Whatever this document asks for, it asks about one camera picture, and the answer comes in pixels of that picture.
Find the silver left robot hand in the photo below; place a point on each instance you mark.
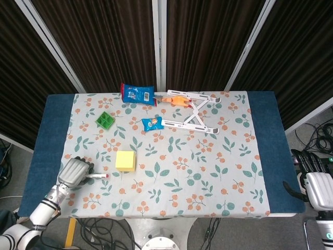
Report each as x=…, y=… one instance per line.
x=72, y=172

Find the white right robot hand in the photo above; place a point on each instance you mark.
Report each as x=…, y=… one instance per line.
x=320, y=190

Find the red and white marker pen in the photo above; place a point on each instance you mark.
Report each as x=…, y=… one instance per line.
x=100, y=176

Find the yellow foam cube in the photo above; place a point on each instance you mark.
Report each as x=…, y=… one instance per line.
x=125, y=160

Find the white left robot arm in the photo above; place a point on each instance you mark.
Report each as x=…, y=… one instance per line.
x=44, y=208

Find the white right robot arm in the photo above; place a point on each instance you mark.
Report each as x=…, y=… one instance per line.
x=325, y=229

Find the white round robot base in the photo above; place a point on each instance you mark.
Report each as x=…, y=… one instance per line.
x=161, y=243

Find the floral fruit print tablecloth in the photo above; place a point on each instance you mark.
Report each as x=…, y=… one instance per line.
x=182, y=169

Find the blue table mat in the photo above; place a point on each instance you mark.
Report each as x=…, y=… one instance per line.
x=46, y=143

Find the green compartment tray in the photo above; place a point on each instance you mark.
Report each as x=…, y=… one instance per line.
x=102, y=123

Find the yellow bar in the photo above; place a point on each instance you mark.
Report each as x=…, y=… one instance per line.
x=70, y=231

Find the small blue snack bag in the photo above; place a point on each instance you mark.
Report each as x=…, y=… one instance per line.
x=152, y=123

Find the dark room divider panel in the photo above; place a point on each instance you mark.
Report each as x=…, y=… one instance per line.
x=104, y=39
x=299, y=65
x=208, y=39
x=23, y=91

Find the large blue snack bag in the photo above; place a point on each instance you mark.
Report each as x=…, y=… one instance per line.
x=135, y=94

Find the white folding laptop stand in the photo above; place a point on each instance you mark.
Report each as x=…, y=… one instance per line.
x=187, y=125

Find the orange rubber chicken toy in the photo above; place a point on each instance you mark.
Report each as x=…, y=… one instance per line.
x=179, y=100

